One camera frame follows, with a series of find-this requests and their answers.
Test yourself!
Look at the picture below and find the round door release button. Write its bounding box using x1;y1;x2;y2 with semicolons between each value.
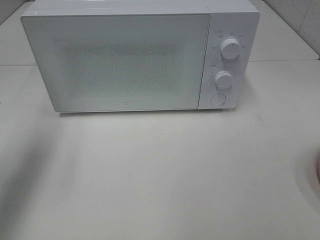
210;93;227;107

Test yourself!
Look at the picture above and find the white microwave door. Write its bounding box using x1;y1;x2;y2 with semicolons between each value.
21;14;210;113

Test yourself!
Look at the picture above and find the white timer knob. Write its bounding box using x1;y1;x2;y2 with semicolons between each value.
214;70;234;90

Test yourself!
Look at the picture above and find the pink plate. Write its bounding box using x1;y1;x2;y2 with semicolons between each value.
316;155;320;184

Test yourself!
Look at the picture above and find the white microwave oven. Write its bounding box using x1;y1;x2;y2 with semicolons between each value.
20;0;260;110

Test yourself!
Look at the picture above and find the white power knob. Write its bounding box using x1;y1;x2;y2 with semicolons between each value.
220;36;241;60

